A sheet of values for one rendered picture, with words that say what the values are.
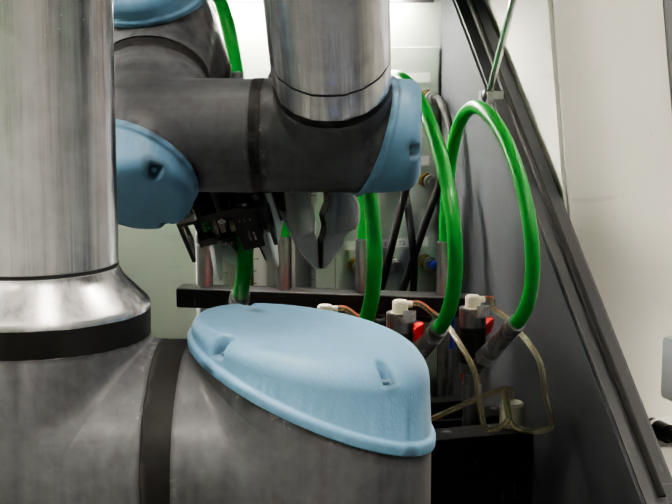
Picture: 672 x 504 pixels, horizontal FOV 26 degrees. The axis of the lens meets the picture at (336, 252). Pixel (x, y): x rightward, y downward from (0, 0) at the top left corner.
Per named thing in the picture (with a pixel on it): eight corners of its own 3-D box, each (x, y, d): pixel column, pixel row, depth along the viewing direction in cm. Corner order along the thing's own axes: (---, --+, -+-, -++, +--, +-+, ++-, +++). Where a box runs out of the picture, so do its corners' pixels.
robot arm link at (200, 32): (73, 20, 96) (91, -69, 100) (120, 128, 104) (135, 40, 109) (189, 10, 94) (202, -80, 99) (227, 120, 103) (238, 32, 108)
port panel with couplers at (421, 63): (342, 311, 173) (343, 48, 168) (334, 305, 176) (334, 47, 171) (444, 304, 177) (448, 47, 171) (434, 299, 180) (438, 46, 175)
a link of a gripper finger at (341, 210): (336, 278, 113) (335, 159, 111) (315, 265, 118) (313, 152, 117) (374, 275, 114) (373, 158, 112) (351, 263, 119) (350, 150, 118)
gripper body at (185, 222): (190, 268, 117) (150, 176, 107) (182, 186, 122) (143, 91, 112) (283, 248, 116) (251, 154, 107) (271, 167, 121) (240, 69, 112)
